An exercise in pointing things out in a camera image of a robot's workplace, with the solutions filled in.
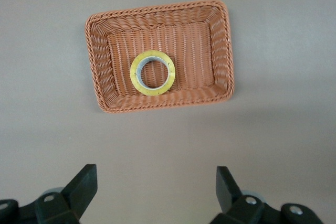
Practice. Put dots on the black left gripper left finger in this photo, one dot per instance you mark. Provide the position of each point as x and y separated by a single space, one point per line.
65 205

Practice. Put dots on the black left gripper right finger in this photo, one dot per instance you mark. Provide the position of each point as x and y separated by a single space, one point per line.
244 208

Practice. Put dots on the yellow packing tape roll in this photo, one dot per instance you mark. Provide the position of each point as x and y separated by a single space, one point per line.
152 92

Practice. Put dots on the table cover cloth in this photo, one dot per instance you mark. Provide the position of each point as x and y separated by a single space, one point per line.
262 142

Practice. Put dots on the brown wicker basket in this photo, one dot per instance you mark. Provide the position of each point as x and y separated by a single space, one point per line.
183 51

